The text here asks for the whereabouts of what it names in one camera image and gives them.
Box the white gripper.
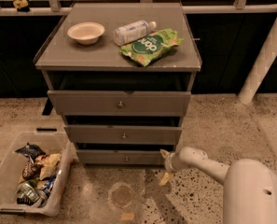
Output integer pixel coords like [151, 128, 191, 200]
[159, 149, 181, 186]

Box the grey top drawer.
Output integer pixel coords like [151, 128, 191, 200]
[48, 91, 190, 117]

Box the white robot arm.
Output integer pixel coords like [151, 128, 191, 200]
[160, 147, 277, 224]

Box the brown snack bag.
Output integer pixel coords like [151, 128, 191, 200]
[22, 162, 42, 180]

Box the blue white soda can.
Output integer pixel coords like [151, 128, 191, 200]
[38, 176, 56, 200]

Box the dark blue chip bag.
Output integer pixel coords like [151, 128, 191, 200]
[16, 143, 46, 159]

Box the white diagonal pillar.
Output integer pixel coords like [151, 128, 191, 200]
[238, 17, 277, 105]

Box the yellow chip bag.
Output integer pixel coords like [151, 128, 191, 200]
[35, 153, 62, 180]

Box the yellow black toy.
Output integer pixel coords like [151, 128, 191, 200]
[13, 0, 30, 12]

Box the white paper bowl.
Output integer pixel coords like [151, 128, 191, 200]
[67, 22, 104, 45]

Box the grey drawer cabinet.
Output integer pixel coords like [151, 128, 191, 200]
[33, 2, 203, 168]

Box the green snack bag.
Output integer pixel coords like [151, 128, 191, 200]
[119, 29, 184, 67]

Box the grey middle drawer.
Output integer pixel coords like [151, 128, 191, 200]
[65, 125, 182, 145]

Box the grey bottom drawer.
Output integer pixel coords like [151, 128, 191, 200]
[76, 150, 164, 166]

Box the clear plastic bin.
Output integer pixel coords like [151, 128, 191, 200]
[0, 132, 72, 217]

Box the grey drawer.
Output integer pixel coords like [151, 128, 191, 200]
[48, 91, 190, 117]
[65, 125, 182, 145]
[76, 150, 164, 166]

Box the clear plastic bottle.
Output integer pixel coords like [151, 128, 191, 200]
[113, 21, 157, 46]

